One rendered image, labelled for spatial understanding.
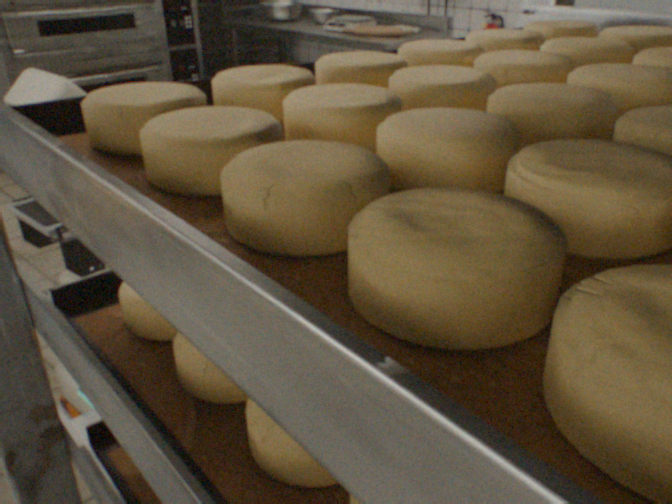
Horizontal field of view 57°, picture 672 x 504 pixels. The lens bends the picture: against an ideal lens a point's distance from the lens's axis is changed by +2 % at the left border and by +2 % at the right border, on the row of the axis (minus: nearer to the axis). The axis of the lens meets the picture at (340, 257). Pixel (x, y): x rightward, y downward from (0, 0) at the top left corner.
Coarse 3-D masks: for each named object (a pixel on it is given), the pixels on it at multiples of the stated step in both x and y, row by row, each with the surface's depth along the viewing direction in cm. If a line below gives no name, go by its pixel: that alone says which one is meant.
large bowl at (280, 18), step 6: (264, 6) 529; (270, 6) 525; (276, 6) 524; (282, 6) 524; (288, 6) 525; (294, 6) 528; (300, 6) 534; (264, 12) 535; (270, 12) 529; (276, 12) 527; (282, 12) 527; (288, 12) 528; (294, 12) 532; (300, 12) 539; (270, 18) 535; (276, 18) 532; (282, 18) 532; (288, 18) 533; (294, 18) 538
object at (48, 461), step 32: (0, 224) 28; (0, 256) 29; (0, 288) 29; (0, 320) 30; (32, 320) 31; (0, 352) 30; (32, 352) 31; (0, 384) 31; (32, 384) 32; (0, 416) 32; (32, 416) 33; (0, 448) 32; (32, 448) 33; (64, 448) 35; (32, 480) 34; (64, 480) 35
